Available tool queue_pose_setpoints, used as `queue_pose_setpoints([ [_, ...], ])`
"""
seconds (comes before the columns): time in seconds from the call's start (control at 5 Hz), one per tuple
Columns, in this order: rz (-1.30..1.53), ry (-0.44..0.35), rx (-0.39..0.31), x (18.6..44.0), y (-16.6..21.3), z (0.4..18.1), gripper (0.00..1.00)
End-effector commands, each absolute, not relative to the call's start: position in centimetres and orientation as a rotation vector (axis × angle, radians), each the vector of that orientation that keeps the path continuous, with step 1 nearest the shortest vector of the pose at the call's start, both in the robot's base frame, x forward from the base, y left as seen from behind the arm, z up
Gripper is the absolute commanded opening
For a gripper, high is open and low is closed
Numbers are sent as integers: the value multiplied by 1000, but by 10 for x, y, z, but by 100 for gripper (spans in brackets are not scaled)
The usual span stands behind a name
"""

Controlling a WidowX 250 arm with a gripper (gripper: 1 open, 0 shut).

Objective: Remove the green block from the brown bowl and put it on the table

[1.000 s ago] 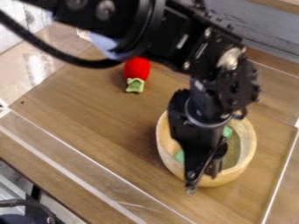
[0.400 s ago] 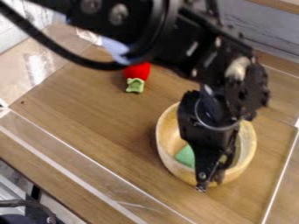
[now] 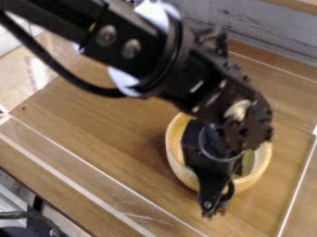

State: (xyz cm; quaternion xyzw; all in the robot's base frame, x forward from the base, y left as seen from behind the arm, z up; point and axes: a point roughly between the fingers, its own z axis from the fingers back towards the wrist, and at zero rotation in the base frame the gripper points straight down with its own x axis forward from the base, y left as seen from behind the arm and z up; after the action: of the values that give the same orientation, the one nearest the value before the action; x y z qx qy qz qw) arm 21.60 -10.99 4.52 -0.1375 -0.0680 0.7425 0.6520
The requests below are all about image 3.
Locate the black clamp under table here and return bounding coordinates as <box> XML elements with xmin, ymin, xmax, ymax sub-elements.
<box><xmin>0</xmin><ymin>195</ymin><xmax>71</xmax><ymax>237</ymax></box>

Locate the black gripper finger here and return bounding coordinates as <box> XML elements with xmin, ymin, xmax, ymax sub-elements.
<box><xmin>218</xmin><ymin>181</ymin><xmax>236</xmax><ymax>216</ymax></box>
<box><xmin>198</xmin><ymin>182</ymin><xmax>224</xmax><ymax>219</ymax></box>

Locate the clear acrylic front barrier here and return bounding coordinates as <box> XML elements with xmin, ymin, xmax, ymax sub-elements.
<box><xmin>0</xmin><ymin>117</ymin><xmax>209</xmax><ymax>237</ymax></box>

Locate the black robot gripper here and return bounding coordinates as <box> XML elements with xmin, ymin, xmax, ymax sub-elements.
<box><xmin>177</xmin><ymin>29</ymin><xmax>275</xmax><ymax>198</ymax></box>

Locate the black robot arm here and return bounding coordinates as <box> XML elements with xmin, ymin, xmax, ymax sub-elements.
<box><xmin>0</xmin><ymin>0</ymin><xmax>275</xmax><ymax>218</ymax></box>

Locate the green rectangular block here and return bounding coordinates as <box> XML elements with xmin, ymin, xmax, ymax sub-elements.
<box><xmin>243</xmin><ymin>150</ymin><xmax>256</xmax><ymax>176</ymax></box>

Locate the black cable loop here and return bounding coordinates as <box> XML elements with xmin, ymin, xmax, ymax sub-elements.
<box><xmin>0</xmin><ymin>12</ymin><xmax>126</xmax><ymax>99</ymax></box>

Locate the brown wooden bowl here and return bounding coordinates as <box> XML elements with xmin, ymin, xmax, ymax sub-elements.
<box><xmin>165</xmin><ymin>113</ymin><xmax>273</xmax><ymax>194</ymax></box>

